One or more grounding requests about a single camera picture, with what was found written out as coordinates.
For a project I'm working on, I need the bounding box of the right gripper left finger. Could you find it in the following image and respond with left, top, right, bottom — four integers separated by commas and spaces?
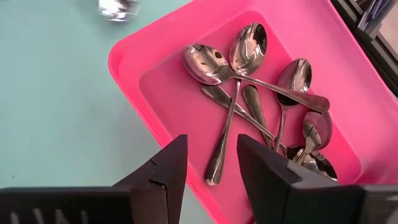
0, 134, 189, 224

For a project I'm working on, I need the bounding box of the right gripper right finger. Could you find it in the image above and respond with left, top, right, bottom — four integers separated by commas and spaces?
236, 133, 398, 224

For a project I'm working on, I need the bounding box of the teal-handled metal spoon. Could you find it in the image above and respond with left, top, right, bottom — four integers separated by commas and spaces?
98, 0, 140, 23

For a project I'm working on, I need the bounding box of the pink plastic bin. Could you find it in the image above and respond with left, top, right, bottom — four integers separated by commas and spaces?
107, 0, 398, 224

